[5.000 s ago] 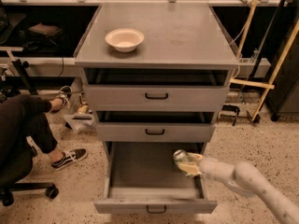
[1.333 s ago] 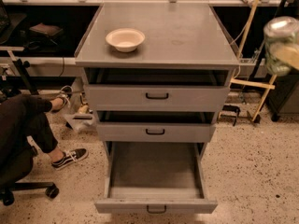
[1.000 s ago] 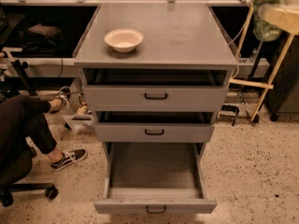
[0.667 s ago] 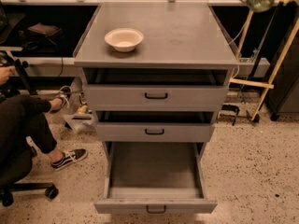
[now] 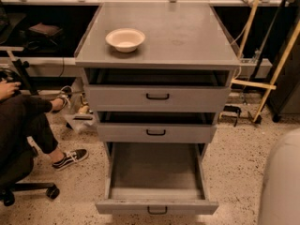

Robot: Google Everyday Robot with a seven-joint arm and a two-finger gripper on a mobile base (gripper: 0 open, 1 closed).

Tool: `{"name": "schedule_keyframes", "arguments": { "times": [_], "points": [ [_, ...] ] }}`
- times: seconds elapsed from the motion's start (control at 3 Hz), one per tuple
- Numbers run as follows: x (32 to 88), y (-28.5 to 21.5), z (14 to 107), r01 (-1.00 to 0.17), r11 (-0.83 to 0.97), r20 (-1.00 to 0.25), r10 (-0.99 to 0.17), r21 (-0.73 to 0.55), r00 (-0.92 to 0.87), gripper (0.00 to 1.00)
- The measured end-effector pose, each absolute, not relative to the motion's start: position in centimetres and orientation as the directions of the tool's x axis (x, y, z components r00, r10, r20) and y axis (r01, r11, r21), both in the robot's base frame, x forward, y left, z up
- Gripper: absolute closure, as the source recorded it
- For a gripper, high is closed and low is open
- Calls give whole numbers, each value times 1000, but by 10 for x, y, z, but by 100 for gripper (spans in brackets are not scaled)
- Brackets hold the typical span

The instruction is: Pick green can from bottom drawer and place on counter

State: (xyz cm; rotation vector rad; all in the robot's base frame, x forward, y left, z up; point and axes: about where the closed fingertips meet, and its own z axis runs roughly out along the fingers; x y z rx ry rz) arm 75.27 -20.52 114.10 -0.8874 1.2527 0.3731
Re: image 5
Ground black tripod stand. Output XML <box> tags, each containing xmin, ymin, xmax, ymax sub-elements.
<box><xmin>0</xmin><ymin>46</ymin><xmax>38</xmax><ymax>96</ymax></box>

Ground grey dustpan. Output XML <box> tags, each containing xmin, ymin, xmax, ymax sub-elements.
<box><xmin>64</xmin><ymin>113</ymin><xmax>97</xmax><ymax>133</ymax></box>

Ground person's hand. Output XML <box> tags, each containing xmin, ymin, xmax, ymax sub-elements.
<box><xmin>0</xmin><ymin>81</ymin><xmax>21</xmax><ymax>100</ymax></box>

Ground wooden ladder frame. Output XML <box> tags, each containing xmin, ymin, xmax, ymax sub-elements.
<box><xmin>231</xmin><ymin>0</ymin><xmax>300</xmax><ymax>124</ymax></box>

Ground black white sneaker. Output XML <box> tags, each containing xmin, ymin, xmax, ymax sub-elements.
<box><xmin>52</xmin><ymin>149</ymin><xmax>89</xmax><ymax>171</ymax></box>
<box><xmin>51</xmin><ymin>86</ymin><xmax>72</xmax><ymax>113</ymax></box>

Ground grey middle drawer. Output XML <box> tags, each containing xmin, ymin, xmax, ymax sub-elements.
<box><xmin>97</xmin><ymin>112</ymin><xmax>217</xmax><ymax>143</ymax></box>

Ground grey top drawer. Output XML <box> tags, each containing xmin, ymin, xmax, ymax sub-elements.
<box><xmin>84</xmin><ymin>68</ymin><xmax>230</xmax><ymax>113</ymax></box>

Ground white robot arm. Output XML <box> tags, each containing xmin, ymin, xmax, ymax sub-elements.
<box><xmin>258</xmin><ymin>128</ymin><xmax>300</xmax><ymax>225</ymax></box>

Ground grey drawer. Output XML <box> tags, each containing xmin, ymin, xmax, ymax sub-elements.
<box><xmin>84</xmin><ymin>68</ymin><xmax>230</xmax><ymax>113</ymax></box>
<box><xmin>97</xmin><ymin>112</ymin><xmax>217</xmax><ymax>143</ymax></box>
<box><xmin>96</xmin><ymin>142</ymin><xmax>218</xmax><ymax>216</ymax></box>

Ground grey bottom drawer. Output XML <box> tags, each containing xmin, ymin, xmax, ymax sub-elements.
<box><xmin>96</xmin><ymin>142</ymin><xmax>218</xmax><ymax>216</ymax></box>

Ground black office chair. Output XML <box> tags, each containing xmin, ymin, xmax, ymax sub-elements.
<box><xmin>0</xmin><ymin>147</ymin><xmax>61</xmax><ymax>208</ymax></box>

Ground grey drawer cabinet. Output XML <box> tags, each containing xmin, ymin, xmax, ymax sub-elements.
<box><xmin>76</xmin><ymin>2</ymin><xmax>239</xmax><ymax>151</ymax></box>

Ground black white sneaker near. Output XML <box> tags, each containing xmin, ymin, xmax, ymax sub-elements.
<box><xmin>52</xmin><ymin>149</ymin><xmax>89</xmax><ymax>171</ymax></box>

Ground black white sneaker far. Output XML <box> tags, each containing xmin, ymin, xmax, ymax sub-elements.
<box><xmin>51</xmin><ymin>86</ymin><xmax>72</xmax><ymax>113</ymax></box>

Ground seated person black trousers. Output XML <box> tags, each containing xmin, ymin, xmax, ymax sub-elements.
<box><xmin>0</xmin><ymin>94</ymin><xmax>65</xmax><ymax>171</ymax></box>

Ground white paper bowl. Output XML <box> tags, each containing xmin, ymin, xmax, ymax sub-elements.
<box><xmin>105</xmin><ymin>28</ymin><xmax>145</xmax><ymax>53</ymax></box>

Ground dark bag under bench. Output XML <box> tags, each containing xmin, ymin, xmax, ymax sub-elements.
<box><xmin>20</xmin><ymin>22</ymin><xmax>64</xmax><ymax>51</ymax></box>

